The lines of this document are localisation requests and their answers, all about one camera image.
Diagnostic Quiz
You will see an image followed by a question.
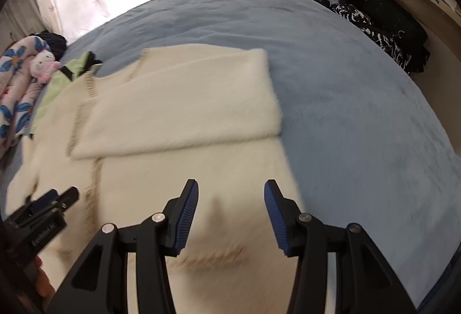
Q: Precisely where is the cream fuzzy sweater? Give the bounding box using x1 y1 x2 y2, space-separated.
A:
5 47 307 314

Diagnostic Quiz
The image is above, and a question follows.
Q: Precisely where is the black and white patterned cloth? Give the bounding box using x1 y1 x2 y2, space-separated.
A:
331 3 415 74

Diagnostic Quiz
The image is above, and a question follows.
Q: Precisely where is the white cat plush toy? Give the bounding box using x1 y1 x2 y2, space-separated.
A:
29 49 61 84

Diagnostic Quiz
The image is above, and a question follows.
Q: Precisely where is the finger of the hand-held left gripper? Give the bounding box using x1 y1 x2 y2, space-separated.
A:
7 186 80 224

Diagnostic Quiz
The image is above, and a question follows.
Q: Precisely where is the light green jacket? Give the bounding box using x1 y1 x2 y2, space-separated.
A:
31 51 103 136

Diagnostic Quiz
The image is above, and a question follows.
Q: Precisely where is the dark knitted cloth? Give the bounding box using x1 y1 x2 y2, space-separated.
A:
36 31 68 60

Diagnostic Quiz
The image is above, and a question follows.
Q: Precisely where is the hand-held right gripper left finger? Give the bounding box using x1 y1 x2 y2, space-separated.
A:
47 179 200 314

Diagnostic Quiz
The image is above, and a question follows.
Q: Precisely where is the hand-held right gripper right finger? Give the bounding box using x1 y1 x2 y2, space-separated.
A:
264 179 419 314

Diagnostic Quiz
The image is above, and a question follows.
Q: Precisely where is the blue bed blanket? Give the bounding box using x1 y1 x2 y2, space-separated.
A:
0 0 455 314

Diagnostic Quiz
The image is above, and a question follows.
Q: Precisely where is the person's left hand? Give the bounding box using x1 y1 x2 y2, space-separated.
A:
33 255 57 299

